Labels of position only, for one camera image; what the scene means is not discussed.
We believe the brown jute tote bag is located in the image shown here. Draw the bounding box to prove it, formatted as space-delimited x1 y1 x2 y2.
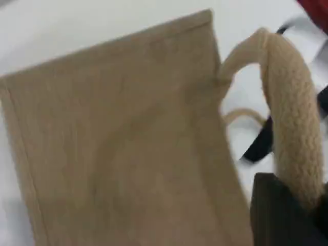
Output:
0 9 325 246

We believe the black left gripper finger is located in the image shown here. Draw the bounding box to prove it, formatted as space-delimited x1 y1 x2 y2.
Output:
249 172 328 246
313 181 328 237

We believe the blurry red object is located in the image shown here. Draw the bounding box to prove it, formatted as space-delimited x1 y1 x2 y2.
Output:
296 0 328 24

